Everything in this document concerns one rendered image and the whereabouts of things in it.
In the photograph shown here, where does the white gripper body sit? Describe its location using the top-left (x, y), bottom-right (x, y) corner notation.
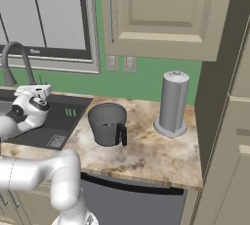
top-left (14, 83), bottom-right (53, 99)

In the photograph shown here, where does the dark grey curved faucet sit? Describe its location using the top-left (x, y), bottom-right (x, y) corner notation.
top-left (0, 41), bottom-right (45, 88)

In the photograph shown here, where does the dark grey sink basin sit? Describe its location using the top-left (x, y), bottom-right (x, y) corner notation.
top-left (0, 87), bottom-right (94, 152)

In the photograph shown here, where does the beige base cupboard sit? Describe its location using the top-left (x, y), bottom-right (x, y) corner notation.
top-left (0, 180), bottom-right (63, 225)

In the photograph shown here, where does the grey paper towel holder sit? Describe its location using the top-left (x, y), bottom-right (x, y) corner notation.
top-left (153, 69), bottom-right (190, 139)

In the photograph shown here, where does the grey dishwasher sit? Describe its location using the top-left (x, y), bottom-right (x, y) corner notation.
top-left (79, 171), bottom-right (188, 225)

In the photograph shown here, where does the tall beige cupboard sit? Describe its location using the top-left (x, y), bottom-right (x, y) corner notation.
top-left (180, 0), bottom-right (250, 225)

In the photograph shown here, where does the window with dark frame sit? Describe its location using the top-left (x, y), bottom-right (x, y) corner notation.
top-left (0, 0), bottom-right (101, 75)

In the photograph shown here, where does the grey jug with black handle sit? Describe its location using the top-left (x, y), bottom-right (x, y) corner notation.
top-left (87, 102), bottom-right (129, 148)

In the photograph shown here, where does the beige wall socket plate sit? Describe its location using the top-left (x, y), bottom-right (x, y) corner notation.
top-left (123, 55), bottom-right (138, 73)
top-left (105, 54), bottom-right (120, 73)

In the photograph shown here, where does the silver cupboard door handle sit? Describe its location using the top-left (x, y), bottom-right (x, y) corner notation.
top-left (106, 0), bottom-right (115, 45)

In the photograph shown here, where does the grey base cupboard handle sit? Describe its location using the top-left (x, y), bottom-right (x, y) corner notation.
top-left (0, 193), bottom-right (10, 207)
top-left (9, 190), bottom-right (21, 209)

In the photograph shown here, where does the beige wall cupboard door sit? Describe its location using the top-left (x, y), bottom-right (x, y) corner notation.
top-left (100, 0), bottom-right (236, 63)

